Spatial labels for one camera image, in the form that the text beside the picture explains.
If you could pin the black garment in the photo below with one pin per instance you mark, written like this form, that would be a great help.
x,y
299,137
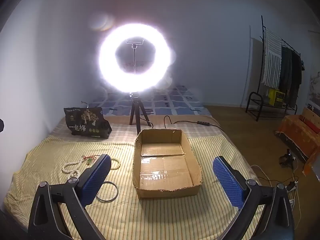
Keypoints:
x,y
296,75

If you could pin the blue patterned bedsheet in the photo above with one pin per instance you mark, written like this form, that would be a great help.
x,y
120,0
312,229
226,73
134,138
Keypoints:
x,y
172,102

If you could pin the yellow striped cloth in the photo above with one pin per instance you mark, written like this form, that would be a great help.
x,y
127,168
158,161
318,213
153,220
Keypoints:
x,y
175,217

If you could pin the cardboard box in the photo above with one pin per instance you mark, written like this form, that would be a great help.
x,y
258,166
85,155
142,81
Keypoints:
x,y
162,167

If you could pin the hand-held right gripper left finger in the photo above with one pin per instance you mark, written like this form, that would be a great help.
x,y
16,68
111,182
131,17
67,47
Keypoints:
x,y
96,177

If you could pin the white power strip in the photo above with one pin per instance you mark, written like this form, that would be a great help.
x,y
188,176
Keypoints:
x,y
292,186

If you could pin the thin metal bangle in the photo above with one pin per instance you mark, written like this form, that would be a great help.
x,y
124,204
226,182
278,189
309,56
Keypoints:
x,y
117,191

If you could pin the striped white towel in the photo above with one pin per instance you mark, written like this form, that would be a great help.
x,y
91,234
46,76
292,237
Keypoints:
x,y
271,60

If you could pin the dark green garment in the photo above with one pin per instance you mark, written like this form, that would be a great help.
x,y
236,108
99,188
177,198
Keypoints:
x,y
285,67

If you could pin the beige plaid blanket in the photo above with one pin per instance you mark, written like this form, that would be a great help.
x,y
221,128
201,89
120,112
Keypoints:
x,y
120,135

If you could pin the black clothes rack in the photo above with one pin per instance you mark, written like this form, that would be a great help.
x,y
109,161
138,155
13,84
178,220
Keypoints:
x,y
262,30

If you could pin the black snack bag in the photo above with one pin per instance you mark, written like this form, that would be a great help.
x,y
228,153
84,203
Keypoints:
x,y
85,122

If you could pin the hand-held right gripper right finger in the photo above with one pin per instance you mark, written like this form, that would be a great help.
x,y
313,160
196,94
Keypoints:
x,y
230,182

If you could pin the black tripod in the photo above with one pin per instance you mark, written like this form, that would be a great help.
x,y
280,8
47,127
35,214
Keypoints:
x,y
137,110

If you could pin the orange cloth-covered furniture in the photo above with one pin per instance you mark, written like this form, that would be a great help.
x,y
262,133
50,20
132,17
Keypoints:
x,y
297,132

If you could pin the phone holder clamp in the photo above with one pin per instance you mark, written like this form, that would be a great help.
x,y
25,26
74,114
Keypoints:
x,y
135,42

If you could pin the yellow box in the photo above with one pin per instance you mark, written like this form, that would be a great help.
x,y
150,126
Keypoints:
x,y
278,97

